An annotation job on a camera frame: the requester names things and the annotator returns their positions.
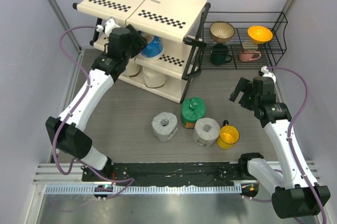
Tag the grey paper towel roll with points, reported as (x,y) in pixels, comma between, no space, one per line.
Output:
(205,132)
(164,126)

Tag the pink mug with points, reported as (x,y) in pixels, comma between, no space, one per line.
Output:
(249,52)

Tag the green paper towel roll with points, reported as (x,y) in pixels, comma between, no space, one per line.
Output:
(192,109)

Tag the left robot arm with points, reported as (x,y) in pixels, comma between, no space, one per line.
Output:
(66,131)

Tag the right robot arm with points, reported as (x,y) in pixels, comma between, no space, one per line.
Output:
(295,191)

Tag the white slotted cable duct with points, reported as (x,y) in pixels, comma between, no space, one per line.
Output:
(135,190)

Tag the black wire rack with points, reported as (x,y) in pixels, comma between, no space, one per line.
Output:
(271,51)

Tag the dark green mug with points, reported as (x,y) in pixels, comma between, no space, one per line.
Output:
(220,55)

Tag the cream checkered three-tier shelf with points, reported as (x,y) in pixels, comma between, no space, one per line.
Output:
(177,22)

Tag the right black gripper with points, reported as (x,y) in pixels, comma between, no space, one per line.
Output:
(243,84)

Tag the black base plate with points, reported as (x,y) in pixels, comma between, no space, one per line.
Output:
(176,174)

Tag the beige brown bowl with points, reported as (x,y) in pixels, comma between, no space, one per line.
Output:
(221,32)

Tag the yellow orange bowl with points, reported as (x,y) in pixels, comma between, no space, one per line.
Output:
(259,34)

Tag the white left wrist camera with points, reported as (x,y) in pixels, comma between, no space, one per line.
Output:
(107,28)

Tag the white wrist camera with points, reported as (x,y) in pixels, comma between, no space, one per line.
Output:
(107,28)
(264,72)

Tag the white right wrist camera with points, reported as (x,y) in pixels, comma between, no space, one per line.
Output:
(264,72)

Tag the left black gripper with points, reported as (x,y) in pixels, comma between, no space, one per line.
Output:
(139,41)

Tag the cream paper towel roll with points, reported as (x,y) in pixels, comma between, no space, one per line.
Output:
(132,69)
(152,78)

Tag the blue white paper towel roll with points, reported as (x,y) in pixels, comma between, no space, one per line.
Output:
(154,48)

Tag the yellow enamel mug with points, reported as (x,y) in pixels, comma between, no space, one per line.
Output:
(228,136)

